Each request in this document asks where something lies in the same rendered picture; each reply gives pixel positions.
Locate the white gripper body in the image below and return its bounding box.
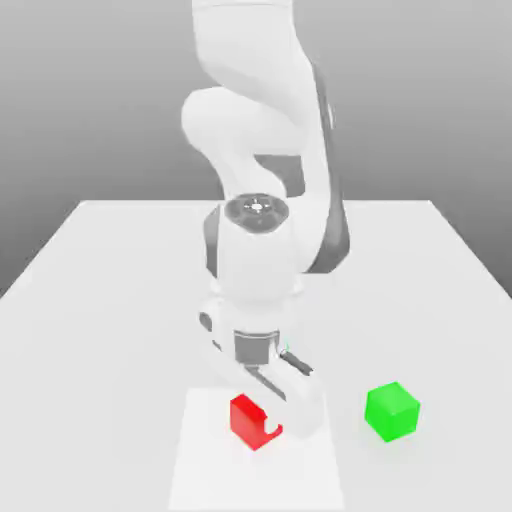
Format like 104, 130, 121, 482
222, 358, 327, 439

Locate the small red cube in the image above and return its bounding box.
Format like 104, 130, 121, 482
229, 393, 284, 452

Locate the small green cube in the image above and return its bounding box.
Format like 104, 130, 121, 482
364, 380, 422, 444

